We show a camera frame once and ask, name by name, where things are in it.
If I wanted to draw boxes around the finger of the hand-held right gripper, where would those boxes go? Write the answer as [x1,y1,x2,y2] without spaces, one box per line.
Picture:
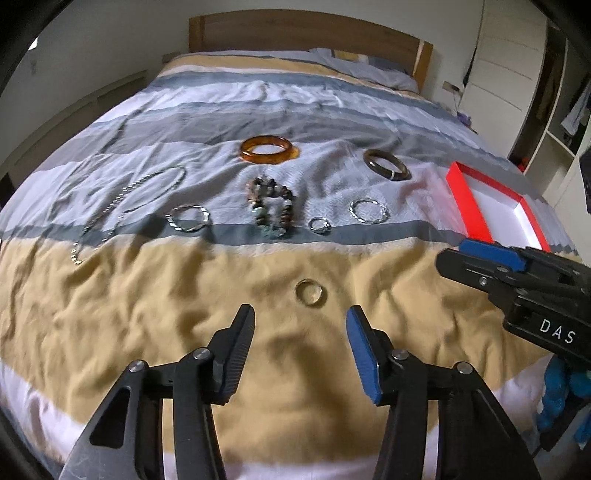
[461,239,528,274]
[436,248,523,302]

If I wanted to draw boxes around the grey pillow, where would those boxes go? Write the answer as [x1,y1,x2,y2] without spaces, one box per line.
[308,47,419,92]

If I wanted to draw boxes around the white shelf unit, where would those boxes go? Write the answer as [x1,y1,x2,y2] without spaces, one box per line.
[507,23,591,204]

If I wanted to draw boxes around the person's right hand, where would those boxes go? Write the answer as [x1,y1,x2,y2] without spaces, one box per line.
[536,354,591,450]

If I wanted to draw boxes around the silver twisted bangle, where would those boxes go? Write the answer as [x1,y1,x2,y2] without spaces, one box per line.
[165,204,211,233]
[349,198,389,225]

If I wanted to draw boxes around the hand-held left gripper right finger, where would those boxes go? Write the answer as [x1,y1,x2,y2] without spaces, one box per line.
[346,305,542,480]

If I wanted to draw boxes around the amber bangle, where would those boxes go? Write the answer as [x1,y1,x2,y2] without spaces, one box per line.
[239,135,300,165]

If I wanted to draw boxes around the hanging clothes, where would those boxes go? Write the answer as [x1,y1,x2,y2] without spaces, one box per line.
[560,85,591,141]

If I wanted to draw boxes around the white wardrobe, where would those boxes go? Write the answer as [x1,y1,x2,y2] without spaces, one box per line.
[460,0,555,160]

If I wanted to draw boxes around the dark brown bangle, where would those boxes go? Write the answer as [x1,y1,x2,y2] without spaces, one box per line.
[363,148,411,183]

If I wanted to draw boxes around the beaded bracelet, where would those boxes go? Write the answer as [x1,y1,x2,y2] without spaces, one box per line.
[246,176,296,239]

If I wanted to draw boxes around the red jewelry box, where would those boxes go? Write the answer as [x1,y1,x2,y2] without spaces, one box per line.
[445,161,552,253]

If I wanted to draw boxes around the wooden headboard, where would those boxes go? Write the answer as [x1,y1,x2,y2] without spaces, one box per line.
[188,15,434,90]

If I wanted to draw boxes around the striped duvet cover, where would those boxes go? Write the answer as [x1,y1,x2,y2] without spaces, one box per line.
[0,50,591,480]

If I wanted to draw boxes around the silver chain necklace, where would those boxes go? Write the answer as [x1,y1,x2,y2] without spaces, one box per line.
[69,166,187,265]

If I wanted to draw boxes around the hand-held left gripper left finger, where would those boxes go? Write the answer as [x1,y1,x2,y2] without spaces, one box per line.
[58,304,256,480]

